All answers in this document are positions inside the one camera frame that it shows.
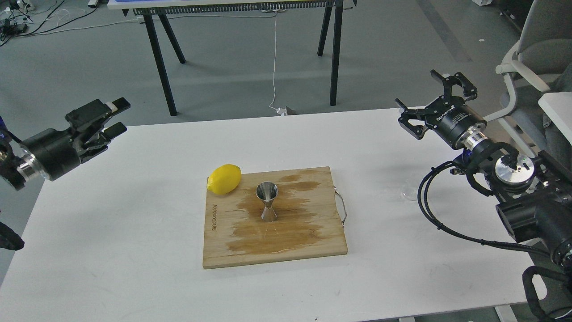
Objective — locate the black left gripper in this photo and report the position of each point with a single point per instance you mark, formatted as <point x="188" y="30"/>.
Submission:
<point x="52" y="153"/>

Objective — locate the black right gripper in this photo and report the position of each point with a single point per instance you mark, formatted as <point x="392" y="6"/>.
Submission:
<point x="448" y="115"/>

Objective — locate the small clear glass cup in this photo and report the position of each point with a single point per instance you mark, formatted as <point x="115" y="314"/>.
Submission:
<point x="410" y="188"/>

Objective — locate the steel double jigger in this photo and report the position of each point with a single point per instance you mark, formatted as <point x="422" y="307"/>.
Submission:
<point x="267" y="192"/>

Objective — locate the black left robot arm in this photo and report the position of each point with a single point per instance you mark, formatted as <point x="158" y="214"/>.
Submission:
<point x="10" y="158"/>

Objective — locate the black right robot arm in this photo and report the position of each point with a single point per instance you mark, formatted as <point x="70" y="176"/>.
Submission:
<point x="533" y="193"/>

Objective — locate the white grey office chair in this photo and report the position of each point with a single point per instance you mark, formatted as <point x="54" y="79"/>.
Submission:
<point x="537" y="64"/>

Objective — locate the yellow lemon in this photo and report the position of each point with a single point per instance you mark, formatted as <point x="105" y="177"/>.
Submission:
<point x="224" y="179"/>

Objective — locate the wooden cutting board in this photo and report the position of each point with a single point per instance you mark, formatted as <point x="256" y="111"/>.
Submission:
<point x="308" y="224"/>

